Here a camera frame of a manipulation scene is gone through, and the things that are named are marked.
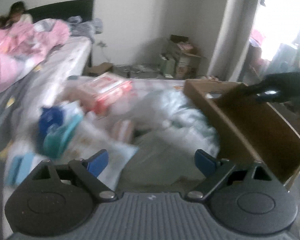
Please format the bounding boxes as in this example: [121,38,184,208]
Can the pile of blue grey clothes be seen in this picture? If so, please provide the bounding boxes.
[67,16,103,43]

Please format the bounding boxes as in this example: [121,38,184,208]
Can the dark wooden headboard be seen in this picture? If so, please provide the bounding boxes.
[28,0,95,22]

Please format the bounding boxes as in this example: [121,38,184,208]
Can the small cardboard box on floor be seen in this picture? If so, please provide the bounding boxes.
[83,62,113,76]

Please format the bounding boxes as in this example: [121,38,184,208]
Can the pink quilted blanket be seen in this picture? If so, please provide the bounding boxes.
[0,19,70,93]

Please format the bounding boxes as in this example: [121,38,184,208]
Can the child with dark hair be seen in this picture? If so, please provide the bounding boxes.
[1,1,33,29]

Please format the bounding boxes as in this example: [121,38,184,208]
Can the light blue checkered towel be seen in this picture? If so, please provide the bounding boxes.
[6,153,44,186]

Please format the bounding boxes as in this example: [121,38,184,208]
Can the white patterned mattress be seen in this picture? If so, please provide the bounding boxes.
[0,37,93,145]

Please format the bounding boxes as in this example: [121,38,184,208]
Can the brown cardboard box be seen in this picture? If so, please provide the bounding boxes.
[184,79,300,189]

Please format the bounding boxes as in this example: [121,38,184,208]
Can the white curtain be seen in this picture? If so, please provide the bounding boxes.
[207,0,260,81]

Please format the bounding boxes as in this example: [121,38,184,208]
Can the stacked cardboard boxes in corner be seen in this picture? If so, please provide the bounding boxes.
[165,35,206,79]

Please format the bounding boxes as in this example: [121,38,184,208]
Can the green box in corner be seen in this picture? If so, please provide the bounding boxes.
[159,54,175,77]

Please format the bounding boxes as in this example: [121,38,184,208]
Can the light blue fluffy blanket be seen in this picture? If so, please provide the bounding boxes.
[128,89,220,157]

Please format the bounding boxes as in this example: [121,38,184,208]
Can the pink red wet wipes pack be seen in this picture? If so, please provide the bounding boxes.
[71,72,132,115]

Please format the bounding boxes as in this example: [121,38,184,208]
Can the blue and teal cloth pile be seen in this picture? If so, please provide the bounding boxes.
[37,101,84,159]

